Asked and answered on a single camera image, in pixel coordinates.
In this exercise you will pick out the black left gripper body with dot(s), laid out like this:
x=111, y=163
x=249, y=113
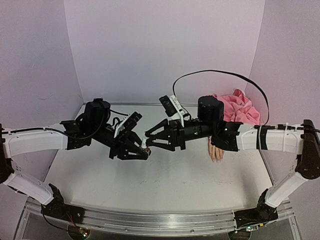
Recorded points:
x=117, y=145

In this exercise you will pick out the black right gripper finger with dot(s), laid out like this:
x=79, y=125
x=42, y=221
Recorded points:
x=162, y=142
x=161, y=130

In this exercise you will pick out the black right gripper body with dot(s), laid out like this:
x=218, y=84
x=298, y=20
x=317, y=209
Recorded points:
x=175, y=134

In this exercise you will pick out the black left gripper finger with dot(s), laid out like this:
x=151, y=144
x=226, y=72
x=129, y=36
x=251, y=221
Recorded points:
x=139, y=155
x=134, y=142

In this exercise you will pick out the pink nail polish bottle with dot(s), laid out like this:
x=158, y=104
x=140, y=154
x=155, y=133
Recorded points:
x=147, y=151

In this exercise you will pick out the white nail polish cap brush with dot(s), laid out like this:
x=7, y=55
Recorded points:
x=144, y=143

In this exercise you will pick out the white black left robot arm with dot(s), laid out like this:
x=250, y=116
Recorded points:
x=34, y=141

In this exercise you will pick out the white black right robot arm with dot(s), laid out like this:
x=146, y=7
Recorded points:
x=301, y=140

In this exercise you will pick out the mannequin hand with long nails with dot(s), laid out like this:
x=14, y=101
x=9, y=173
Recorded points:
x=216, y=154

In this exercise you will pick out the pink zip hoodie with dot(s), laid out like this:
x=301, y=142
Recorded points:
x=239, y=108

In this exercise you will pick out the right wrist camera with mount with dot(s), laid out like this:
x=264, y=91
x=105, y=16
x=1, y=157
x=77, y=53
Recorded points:
x=173, y=109

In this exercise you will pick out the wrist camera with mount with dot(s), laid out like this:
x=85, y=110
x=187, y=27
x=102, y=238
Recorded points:
x=128, y=123
x=173, y=109

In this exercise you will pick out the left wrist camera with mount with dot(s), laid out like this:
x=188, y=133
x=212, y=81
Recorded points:
x=128, y=123

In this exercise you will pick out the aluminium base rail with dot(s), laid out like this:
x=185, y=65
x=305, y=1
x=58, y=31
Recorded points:
x=38, y=223

